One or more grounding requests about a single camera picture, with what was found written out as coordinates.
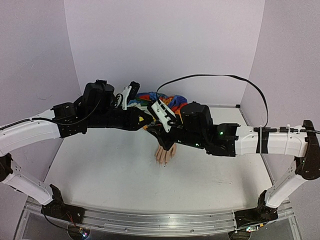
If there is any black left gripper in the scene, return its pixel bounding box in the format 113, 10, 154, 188
89, 107, 152, 132

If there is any rainbow striped jacket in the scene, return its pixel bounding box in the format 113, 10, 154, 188
113, 91, 189, 131

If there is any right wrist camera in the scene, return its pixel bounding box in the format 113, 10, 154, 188
147, 98, 178, 133

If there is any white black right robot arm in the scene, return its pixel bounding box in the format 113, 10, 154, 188
147, 100, 320, 230

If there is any mannequin hand with nails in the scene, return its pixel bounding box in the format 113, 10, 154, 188
154, 143, 177, 167

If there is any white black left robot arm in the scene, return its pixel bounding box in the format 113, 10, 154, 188
0, 79, 153, 224

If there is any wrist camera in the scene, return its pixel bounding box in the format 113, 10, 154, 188
115, 81, 140, 110
147, 98, 178, 133

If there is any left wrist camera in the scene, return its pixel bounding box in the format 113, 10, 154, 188
115, 81, 140, 110

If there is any black cable loop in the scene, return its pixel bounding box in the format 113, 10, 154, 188
155, 73, 270, 128

